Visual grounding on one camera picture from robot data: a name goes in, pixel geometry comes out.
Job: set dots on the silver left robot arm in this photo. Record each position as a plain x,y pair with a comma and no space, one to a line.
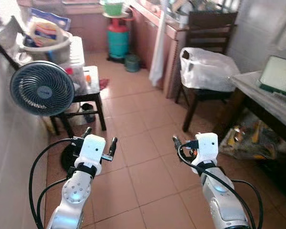
76,192

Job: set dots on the dark wooden side table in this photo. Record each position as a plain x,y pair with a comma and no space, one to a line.
93,96

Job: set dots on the red cloth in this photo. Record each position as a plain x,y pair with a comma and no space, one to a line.
104,84

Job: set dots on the small orange bottle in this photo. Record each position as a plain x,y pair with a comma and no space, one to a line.
88,79

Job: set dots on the printed clear plastic bag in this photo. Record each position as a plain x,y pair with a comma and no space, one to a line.
250,143

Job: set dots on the dark blue standing fan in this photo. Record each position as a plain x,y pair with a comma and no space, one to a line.
43,88

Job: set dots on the white plastic shopping bag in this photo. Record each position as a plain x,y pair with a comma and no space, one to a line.
207,69

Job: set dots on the small teal pot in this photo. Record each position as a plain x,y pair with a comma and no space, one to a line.
132,63

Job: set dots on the white hanging cloth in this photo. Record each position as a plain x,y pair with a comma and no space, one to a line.
158,57

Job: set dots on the grey plastic basin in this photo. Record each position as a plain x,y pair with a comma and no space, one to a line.
47,55

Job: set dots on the dark wooden marbled table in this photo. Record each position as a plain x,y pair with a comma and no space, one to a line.
267,102

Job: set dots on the teal gas cylinder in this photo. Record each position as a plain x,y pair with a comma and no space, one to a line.
118,43

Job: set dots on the green white tray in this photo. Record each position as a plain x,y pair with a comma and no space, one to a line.
276,74

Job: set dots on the pink kitchen counter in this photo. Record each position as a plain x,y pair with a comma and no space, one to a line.
143,38

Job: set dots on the blue white printed bag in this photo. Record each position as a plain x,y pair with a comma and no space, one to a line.
45,31

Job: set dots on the dark wooden chair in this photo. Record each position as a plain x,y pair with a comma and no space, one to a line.
212,31

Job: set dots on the grey plastic bag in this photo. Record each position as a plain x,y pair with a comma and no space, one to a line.
12,33

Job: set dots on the cluttered dish rack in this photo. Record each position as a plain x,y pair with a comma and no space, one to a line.
181,16

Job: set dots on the green plastic bowl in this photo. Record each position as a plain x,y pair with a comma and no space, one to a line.
113,8

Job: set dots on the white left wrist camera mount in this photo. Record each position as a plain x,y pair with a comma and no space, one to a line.
92,148

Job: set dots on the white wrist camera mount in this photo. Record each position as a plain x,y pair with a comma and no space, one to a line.
207,145
92,148

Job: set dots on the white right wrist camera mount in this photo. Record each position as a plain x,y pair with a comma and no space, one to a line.
207,145

